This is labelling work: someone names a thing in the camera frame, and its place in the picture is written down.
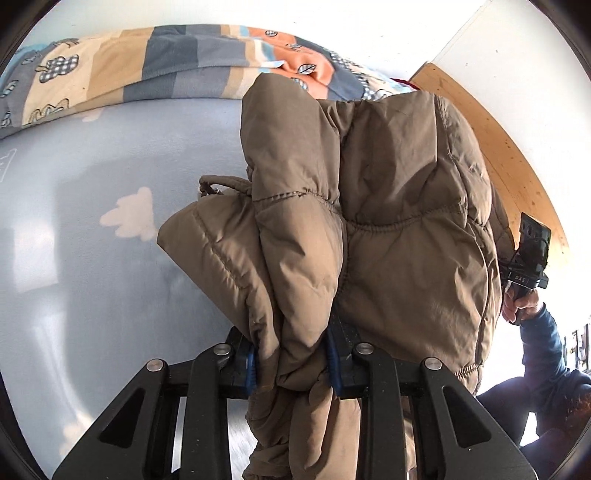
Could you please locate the brown quilted puffer jacket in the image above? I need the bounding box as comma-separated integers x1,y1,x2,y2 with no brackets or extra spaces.
157,74,513,479

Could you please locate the dark blue right sleeve forearm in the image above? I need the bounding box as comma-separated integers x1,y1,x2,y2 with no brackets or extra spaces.
520,305,590,412

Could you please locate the person's right hand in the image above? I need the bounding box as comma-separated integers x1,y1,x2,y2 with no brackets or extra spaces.
501,285,544,324

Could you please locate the wooden bed headboard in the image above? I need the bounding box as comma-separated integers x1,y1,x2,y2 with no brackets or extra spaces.
411,63,569,262

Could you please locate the light blue bed sheet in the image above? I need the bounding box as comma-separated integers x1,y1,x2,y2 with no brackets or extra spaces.
1,99,245,474

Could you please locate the patchwork patterned blanket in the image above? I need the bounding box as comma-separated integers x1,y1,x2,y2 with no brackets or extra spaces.
1,24,414,138

